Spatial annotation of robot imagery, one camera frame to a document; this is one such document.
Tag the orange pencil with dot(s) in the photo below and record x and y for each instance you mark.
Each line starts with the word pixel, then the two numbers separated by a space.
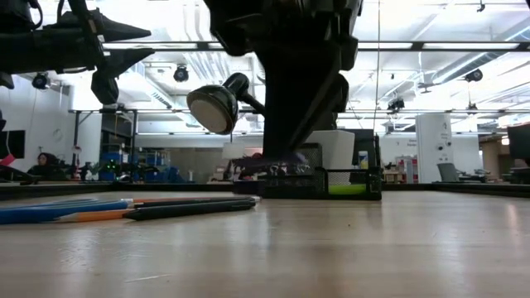
pixel 165 200
pixel 99 215

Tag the black wall monitor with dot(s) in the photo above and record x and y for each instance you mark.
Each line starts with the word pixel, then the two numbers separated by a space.
pixel 14 145

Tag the yellow label canister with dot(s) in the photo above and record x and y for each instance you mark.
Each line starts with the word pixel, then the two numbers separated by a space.
pixel 363 161

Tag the black gooseneck desk lamp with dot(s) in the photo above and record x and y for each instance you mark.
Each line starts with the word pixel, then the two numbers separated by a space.
pixel 215 103

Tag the thick black pen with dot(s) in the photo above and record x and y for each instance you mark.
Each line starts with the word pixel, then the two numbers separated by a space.
pixel 186 210

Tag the black overhead frame beam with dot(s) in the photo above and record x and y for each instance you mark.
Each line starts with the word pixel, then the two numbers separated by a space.
pixel 418 45

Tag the black table edge rail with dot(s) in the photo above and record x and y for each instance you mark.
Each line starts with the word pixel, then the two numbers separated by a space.
pixel 124 187

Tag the person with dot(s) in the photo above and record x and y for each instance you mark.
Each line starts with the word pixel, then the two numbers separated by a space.
pixel 45 165

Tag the black background robot arm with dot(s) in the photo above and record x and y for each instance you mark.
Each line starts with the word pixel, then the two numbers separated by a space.
pixel 92 171

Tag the green sticky note pad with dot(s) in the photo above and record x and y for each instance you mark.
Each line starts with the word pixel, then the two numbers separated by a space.
pixel 348 189

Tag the black ceiling camera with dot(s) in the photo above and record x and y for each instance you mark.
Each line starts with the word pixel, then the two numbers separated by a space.
pixel 396 104
pixel 181 74
pixel 474 75
pixel 40 81

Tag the red tag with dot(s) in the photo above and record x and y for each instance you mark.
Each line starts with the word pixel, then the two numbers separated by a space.
pixel 7 160

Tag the black mesh desk organizer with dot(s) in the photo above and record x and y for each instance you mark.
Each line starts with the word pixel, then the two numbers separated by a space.
pixel 298 188

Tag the ventilation duct with grille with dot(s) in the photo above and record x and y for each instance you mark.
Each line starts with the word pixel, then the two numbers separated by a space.
pixel 145 89

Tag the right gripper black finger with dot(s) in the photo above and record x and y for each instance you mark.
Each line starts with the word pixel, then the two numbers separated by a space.
pixel 285 116

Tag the blue storage bin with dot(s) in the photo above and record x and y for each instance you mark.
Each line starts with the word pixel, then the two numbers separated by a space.
pixel 111 159
pixel 153 159

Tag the black metal shelving rack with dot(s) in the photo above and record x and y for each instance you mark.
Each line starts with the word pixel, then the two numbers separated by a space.
pixel 116 128

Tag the blue cloth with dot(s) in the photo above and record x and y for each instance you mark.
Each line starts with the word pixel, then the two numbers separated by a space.
pixel 174 176

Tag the black binder clip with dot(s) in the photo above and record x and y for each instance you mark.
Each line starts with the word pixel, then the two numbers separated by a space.
pixel 277 169
pixel 302 169

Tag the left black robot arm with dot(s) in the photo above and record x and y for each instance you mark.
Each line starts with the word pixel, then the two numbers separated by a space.
pixel 20 51

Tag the white square planter pot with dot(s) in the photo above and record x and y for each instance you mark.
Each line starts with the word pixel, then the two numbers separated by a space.
pixel 335 149

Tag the dark computer monitor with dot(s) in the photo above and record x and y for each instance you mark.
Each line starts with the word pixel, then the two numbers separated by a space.
pixel 519 142

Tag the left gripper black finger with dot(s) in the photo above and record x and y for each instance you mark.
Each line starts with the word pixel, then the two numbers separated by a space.
pixel 116 29
pixel 120 62

